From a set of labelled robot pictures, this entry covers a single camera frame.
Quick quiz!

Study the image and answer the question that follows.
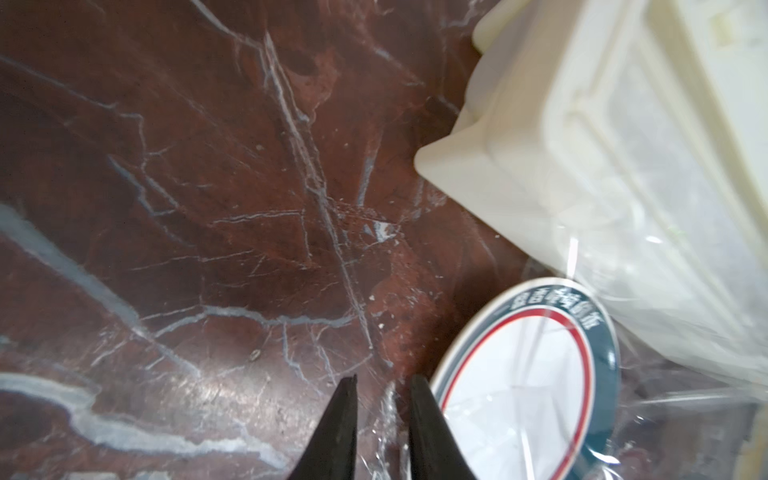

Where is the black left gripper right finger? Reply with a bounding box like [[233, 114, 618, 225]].
[[409, 375, 476, 480]]

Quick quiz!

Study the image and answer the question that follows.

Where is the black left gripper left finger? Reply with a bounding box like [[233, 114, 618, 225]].
[[289, 375, 358, 480]]

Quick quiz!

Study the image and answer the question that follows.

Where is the white plate green rim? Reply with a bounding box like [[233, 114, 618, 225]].
[[431, 277, 621, 479]]

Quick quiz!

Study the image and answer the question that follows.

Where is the clear plastic wrap sheet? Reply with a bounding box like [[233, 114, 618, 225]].
[[359, 35, 768, 480]]

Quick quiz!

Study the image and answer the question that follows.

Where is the cream plastic wrap dispenser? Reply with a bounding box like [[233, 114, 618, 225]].
[[415, 1, 767, 385]]

